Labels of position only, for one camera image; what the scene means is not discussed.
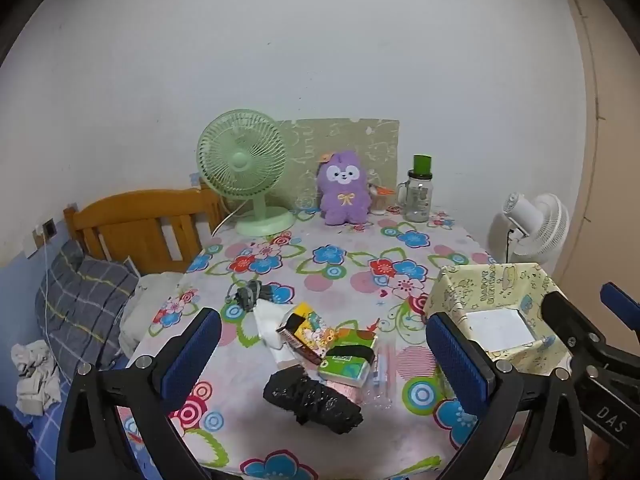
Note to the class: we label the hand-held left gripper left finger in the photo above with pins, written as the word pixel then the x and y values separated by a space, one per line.
pixel 192 355

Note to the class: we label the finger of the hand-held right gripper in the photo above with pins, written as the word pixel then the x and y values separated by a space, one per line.
pixel 565 317
pixel 620 304

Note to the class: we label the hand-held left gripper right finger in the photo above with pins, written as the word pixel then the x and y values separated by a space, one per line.
pixel 460 360

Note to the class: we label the yellow patterned box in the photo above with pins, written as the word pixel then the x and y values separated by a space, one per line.
pixel 480 285

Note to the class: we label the white towel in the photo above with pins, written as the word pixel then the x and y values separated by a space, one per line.
pixel 267 330

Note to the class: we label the green orange packet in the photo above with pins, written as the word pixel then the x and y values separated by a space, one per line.
pixel 360 336

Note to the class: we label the green tissue pack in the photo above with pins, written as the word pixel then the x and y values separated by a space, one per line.
pixel 345 369

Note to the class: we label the pink packet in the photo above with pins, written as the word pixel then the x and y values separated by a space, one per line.
pixel 345 392

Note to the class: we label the black plastic bag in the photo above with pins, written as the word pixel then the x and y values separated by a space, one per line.
pixel 310 400

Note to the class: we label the cartoon printed packet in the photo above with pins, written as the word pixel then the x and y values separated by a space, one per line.
pixel 320 330

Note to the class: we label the white standing fan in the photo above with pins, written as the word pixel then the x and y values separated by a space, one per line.
pixel 535 220

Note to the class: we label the plaid pillow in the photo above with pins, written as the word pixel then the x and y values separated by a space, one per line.
pixel 85 300

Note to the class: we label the beige door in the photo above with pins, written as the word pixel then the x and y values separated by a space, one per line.
pixel 605 160

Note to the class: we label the wooden headboard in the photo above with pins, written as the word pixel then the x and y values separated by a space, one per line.
pixel 135 210

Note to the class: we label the crumpled white cloth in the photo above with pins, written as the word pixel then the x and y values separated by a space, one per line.
pixel 35 380

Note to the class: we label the blue bed sheet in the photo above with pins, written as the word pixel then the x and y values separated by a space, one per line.
pixel 45 435

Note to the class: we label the glass jar green lid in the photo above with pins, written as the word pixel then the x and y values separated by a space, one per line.
pixel 417 195

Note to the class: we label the toothpick jar orange lid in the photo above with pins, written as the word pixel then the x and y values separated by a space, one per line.
pixel 382 200

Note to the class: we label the green desk fan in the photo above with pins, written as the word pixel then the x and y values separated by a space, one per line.
pixel 240 160

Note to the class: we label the purple plush toy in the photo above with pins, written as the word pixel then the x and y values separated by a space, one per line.
pixel 345 195

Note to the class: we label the green patterned board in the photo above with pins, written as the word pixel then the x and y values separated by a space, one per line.
pixel 350 140

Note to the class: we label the wall socket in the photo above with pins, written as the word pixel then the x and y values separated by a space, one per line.
pixel 49 228

